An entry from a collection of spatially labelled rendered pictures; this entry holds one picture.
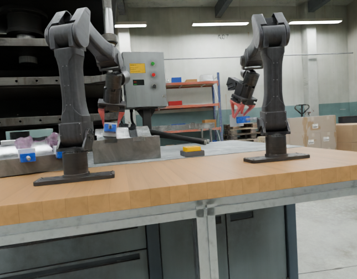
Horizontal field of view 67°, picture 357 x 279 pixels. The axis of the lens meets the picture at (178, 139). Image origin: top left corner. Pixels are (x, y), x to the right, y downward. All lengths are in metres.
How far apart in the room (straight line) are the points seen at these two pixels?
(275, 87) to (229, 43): 7.65
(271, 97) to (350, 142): 4.59
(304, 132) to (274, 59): 3.89
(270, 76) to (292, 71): 8.24
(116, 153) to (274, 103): 0.60
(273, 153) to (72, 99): 0.60
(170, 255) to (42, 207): 0.71
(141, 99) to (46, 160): 1.08
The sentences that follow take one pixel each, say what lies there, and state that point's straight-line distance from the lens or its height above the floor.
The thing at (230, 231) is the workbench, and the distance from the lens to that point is 1.25.
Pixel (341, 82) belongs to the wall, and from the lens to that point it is 10.00.
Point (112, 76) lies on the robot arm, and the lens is 1.00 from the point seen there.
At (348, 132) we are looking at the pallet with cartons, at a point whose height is 0.61.
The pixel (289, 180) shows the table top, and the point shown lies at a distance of 0.69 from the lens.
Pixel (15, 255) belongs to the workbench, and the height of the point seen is 0.50.
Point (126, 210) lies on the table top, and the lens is 0.61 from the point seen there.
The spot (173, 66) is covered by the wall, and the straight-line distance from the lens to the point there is 7.99.
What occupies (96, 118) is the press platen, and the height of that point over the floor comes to 1.01.
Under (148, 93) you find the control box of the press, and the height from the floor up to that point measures 1.17.
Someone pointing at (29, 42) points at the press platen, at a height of 1.51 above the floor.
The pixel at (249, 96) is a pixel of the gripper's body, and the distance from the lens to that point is 1.16.
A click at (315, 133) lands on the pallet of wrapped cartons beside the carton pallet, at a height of 0.65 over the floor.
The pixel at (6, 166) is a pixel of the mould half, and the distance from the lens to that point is 1.01.
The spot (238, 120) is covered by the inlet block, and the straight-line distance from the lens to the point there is 1.18.
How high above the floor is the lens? 0.93
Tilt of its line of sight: 3 degrees down
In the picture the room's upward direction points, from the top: 4 degrees counter-clockwise
